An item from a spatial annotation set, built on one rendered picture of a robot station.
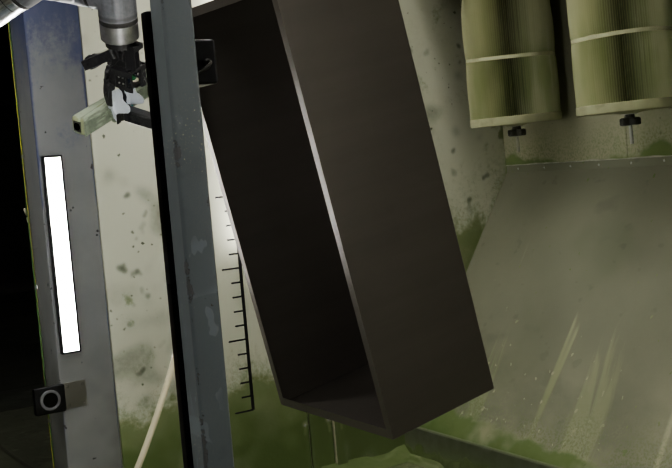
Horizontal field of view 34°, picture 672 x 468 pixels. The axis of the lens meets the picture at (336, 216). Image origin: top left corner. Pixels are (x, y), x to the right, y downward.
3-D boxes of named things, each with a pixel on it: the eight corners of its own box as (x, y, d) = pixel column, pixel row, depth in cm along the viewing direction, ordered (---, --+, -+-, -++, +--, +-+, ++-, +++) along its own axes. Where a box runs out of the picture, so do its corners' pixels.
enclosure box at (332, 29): (372, 362, 353) (274, -9, 333) (494, 388, 302) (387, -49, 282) (281, 404, 335) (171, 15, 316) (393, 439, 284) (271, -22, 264)
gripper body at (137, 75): (132, 96, 262) (128, 50, 255) (102, 88, 265) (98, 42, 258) (151, 84, 267) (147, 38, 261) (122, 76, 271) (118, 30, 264)
